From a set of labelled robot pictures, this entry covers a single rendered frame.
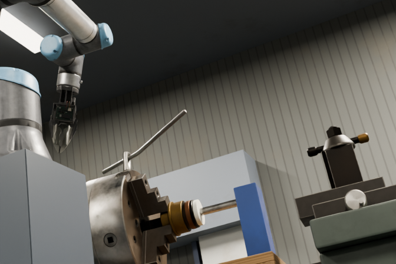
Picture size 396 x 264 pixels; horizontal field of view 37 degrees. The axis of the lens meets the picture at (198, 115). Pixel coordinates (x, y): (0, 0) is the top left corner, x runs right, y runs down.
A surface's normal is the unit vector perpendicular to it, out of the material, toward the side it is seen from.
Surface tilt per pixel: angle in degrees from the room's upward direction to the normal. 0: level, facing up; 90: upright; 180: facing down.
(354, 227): 90
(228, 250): 90
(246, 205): 90
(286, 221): 90
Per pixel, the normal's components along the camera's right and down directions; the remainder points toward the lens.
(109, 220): -0.28, -0.32
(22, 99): 0.56, -0.44
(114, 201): -0.32, -0.55
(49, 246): 0.91, -0.31
